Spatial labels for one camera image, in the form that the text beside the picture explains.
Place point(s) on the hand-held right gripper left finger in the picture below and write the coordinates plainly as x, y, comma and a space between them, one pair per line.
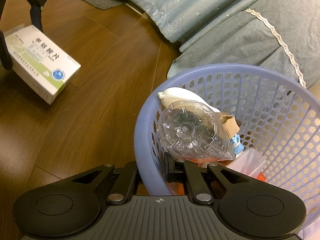
125, 180

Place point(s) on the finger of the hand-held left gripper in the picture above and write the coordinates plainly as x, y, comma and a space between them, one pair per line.
6, 55
37, 10

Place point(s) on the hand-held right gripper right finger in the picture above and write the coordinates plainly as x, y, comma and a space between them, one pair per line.
168, 165

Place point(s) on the white medicine box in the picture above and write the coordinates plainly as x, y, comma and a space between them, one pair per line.
37, 57

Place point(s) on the crushed clear plastic bottle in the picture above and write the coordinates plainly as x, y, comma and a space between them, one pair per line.
187, 130

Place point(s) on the blue white face mask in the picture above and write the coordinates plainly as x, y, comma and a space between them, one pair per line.
236, 145

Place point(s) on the beige fabric toe sleeve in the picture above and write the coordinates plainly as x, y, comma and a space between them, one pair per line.
230, 125

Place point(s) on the clear plastic box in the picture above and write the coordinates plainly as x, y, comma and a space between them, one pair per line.
247, 162

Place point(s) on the purple plastic basket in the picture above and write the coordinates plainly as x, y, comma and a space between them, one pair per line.
275, 120

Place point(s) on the red snack wrapper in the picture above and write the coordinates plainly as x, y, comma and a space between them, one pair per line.
178, 188

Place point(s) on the teal cloth with lace trim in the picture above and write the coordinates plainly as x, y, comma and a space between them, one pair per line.
250, 42

